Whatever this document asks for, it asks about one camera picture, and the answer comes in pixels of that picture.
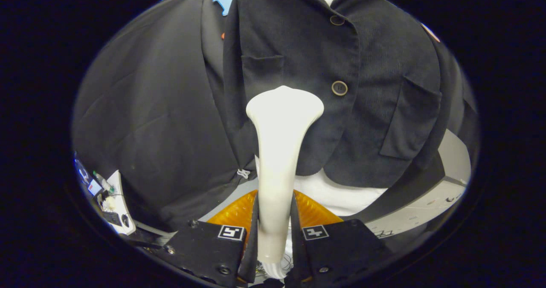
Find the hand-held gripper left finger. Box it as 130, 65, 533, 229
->
164, 189, 259, 286

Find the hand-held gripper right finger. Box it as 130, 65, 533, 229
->
290, 189, 389, 286

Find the white garment steamer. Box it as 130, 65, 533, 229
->
246, 85, 325, 280

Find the black blazer jacket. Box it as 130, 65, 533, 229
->
200, 0, 470, 190

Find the grey cabinet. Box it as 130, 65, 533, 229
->
367, 128, 472, 239

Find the white side table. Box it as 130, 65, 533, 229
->
75, 154, 137, 236

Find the green pen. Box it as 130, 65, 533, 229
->
93, 172, 115, 193

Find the black backdrop cloth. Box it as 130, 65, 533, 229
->
72, 0, 478, 233

